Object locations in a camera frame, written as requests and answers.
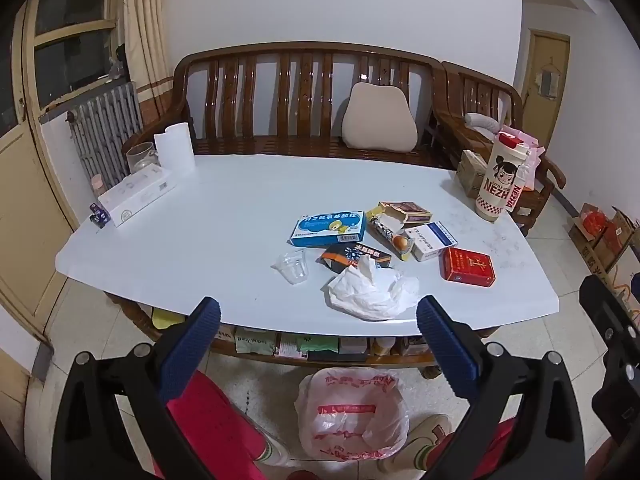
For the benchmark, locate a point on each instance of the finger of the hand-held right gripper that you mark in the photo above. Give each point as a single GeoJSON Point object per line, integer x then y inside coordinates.
{"type": "Point", "coordinates": [612, 310]}

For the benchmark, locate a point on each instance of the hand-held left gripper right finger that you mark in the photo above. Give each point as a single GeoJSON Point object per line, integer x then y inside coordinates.
{"type": "Point", "coordinates": [447, 345]}

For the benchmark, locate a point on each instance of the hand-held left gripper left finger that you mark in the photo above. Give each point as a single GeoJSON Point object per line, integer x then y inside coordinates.
{"type": "Point", "coordinates": [192, 345]}

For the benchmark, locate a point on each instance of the white blue medicine box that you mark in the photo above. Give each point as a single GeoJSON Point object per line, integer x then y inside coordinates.
{"type": "Point", "coordinates": [430, 240]}

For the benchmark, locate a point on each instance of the black orange cardboard box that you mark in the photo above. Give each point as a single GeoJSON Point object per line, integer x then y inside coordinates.
{"type": "Point", "coordinates": [350, 255]}

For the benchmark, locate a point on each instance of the large printed cardboard box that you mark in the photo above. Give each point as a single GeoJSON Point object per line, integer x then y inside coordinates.
{"type": "Point", "coordinates": [625, 280]}

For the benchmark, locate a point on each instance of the yellow flat item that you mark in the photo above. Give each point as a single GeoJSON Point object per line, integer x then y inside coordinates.
{"type": "Point", "coordinates": [167, 319]}

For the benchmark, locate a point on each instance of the green wipes pack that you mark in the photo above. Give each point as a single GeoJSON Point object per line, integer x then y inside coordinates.
{"type": "Point", "coordinates": [255, 344]}

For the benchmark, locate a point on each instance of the red cigarette box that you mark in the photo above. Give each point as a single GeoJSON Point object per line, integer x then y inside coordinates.
{"type": "Point", "coordinates": [467, 266]}

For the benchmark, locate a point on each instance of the red pants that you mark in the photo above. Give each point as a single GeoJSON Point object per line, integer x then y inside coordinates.
{"type": "Point", "coordinates": [220, 425]}

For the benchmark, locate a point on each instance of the cardboard box with red bag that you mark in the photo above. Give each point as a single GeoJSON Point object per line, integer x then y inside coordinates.
{"type": "Point", "coordinates": [590, 225]}

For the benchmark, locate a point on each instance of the crumpled white tissue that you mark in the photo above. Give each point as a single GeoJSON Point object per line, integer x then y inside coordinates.
{"type": "Point", "coordinates": [370, 292]}

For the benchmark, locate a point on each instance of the person's right shoe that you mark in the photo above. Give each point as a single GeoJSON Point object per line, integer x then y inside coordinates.
{"type": "Point", "coordinates": [425, 440]}

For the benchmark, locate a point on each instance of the person's shoe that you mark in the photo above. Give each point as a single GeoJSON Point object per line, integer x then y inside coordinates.
{"type": "Point", "coordinates": [275, 452]}
{"type": "Point", "coordinates": [425, 440]}

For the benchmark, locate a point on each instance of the white flat pack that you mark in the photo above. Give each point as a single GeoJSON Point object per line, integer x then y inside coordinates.
{"type": "Point", "coordinates": [291, 346]}

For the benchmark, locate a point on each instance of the clear plastic cup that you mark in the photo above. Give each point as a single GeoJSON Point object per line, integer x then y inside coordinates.
{"type": "Point", "coordinates": [292, 267]}

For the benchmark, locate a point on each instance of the light green pack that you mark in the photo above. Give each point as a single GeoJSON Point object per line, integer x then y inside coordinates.
{"type": "Point", "coordinates": [320, 344]}

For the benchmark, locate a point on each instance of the yellow snack wrapper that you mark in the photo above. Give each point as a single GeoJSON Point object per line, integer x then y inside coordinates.
{"type": "Point", "coordinates": [382, 230]}

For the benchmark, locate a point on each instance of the person's left shoe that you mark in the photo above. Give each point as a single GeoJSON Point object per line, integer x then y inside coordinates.
{"type": "Point", "coordinates": [275, 452]}

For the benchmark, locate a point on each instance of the white bottle with red label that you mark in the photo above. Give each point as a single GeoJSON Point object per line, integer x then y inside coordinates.
{"type": "Point", "coordinates": [519, 187]}

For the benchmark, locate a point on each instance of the long white box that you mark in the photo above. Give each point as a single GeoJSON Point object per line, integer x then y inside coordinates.
{"type": "Point", "coordinates": [137, 195]}

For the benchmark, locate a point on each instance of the small purple dice block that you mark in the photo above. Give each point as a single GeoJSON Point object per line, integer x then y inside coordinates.
{"type": "Point", "coordinates": [99, 215]}

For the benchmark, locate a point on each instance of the cream cartoon print bucket cup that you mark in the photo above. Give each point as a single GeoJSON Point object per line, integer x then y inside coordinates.
{"type": "Point", "coordinates": [495, 185]}

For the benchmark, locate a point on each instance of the small cardboard box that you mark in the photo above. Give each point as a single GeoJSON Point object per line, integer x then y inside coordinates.
{"type": "Point", "coordinates": [470, 172]}

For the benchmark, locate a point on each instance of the small pink jar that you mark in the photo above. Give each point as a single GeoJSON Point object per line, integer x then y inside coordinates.
{"type": "Point", "coordinates": [98, 185]}

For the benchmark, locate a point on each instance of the glass jar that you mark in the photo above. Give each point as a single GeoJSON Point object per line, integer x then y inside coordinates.
{"type": "Point", "coordinates": [141, 157]}

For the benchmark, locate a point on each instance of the white paper towel roll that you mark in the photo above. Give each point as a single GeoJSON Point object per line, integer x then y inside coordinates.
{"type": "Point", "coordinates": [174, 150]}

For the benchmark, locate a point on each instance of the grey roll pillow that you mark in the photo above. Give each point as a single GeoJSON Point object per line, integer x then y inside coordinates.
{"type": "Point", "coordinates": [482, 122]}

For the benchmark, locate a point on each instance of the brown wooden bench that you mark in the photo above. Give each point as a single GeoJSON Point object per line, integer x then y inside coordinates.
{"type": "Point", "coordinates": [300, 146]}

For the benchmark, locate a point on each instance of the yellow framed balcony door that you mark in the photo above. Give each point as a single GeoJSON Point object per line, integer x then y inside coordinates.
{"type": "Point", "coordinates": [30, 185]}

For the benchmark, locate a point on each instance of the yellow room door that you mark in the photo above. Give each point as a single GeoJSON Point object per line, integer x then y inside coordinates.
{"type": "Point", "coordinates": [547, 85]}

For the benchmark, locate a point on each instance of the brown wooden armchair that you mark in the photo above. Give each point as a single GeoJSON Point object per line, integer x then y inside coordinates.
{"type": "Point", "coordinates": [452, 110]}

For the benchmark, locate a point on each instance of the beige back cushion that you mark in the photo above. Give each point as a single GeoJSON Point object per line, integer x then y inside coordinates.
{"type": "Point", "coordinates": [377, 120]}

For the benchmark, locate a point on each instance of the grey radiator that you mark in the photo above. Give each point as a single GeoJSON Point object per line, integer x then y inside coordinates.
{"type": "Point", "coordinates": [107, 125]}

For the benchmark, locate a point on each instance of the beige curtain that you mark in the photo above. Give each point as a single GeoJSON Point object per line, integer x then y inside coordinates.
{"type": "Point", "coordinates": [147, 20]}

